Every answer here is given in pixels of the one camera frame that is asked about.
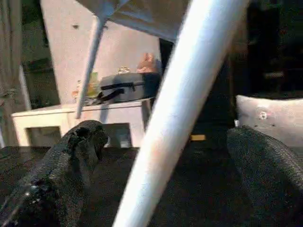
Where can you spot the white plastic table top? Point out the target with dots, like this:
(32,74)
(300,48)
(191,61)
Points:
(146,16)

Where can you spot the small beige label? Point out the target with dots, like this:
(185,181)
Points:
(198,137)

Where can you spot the dark blue cabinet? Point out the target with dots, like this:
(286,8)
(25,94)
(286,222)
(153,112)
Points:
(213,113)

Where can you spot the white plastic table leg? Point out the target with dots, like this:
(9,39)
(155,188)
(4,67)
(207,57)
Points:
(91,68)
(184,99)

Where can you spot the grey curtain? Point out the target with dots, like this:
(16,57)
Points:
(9,59)

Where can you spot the black mat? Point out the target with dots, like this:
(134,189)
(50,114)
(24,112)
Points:
(189,189)

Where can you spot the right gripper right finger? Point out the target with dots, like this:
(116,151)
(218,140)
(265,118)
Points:
(267,170)

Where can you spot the orange plush toy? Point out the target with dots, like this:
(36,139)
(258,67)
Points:
(148,63)

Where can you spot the white cabinet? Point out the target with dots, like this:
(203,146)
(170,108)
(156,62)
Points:
(59,116)

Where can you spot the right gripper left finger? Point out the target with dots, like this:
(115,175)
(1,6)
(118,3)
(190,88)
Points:
(59,177)

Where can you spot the small green package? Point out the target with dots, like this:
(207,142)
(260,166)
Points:
(93,82)

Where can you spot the dark grey bag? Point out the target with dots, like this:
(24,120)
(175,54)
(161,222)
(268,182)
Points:
(127,87)

